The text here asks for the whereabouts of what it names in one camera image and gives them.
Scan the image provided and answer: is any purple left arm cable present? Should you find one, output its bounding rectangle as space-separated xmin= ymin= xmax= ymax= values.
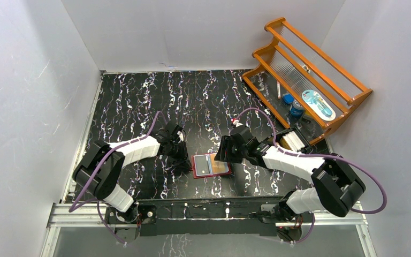
xmin=68 ymin=111 xmax=169 ymax=245

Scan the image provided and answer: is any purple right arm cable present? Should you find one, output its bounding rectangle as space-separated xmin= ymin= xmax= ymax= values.
xmin=233 ymin=107 xmax=387 ymax=245

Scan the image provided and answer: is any yellow credit card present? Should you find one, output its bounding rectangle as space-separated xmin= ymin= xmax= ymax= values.
xmin=211 ymin=161 xmax=232 ymax=176

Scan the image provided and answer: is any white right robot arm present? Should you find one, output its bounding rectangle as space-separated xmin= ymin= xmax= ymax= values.
xmin=215 ymin=126 xmax=366 ymax=222

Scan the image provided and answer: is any orange wooden shelf rack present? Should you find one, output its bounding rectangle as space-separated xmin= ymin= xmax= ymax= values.
xmin=242 ymin=18 xmax=372 ymax=143

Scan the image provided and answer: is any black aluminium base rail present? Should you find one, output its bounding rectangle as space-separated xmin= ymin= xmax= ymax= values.
xmin=48 ymin=193 xmax=369 ymax=245

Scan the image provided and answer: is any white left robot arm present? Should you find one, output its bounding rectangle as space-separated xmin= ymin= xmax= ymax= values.
xmin=72 ymin=121 xmax=192 ymax=223

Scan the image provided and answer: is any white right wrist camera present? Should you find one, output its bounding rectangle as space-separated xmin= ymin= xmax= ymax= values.
xmin=231 ymin=118 xmax=243 ymax=127

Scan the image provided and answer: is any small blue block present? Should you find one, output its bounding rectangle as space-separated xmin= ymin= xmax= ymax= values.
xmin=281 ymin=93 xmax=294 ymax=104

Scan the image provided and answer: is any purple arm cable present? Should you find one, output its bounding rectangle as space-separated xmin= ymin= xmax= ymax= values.
xmin=68 ymin=111 xmax=169 ymax=245
xmin=233 ymin=107 xmax=387 ymax=245

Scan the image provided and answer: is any black plastic card box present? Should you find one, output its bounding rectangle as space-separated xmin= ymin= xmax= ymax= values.
xmin=276 ymin=128 xmax=311 ymax=154

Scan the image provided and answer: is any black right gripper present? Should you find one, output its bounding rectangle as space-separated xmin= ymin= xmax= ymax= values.
xmin=214 ymin=135 xmax=248 ymax=164

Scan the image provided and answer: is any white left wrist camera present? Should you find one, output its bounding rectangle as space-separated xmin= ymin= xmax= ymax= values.
xmin=177 ymin=129 xmax=186 ymax=143

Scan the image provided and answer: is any red card holder wallet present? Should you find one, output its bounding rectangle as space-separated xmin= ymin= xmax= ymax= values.
xmin=192 ymin=153 xmax=231 ymax=179

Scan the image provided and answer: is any stack of white cards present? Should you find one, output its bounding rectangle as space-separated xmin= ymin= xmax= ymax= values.
xmin=281 ymin=131 xmax=306 ymax=152

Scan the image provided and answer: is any white pen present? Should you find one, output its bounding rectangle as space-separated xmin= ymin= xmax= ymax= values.
xmin=277 ymin=82 xmax=281 ymax=99

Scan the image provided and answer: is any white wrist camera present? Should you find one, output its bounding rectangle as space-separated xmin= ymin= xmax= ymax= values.
xmin=177 ymin=129 xmax=186 ymax=143
xmin=231 ymin=118 xmax=243 ymax=127

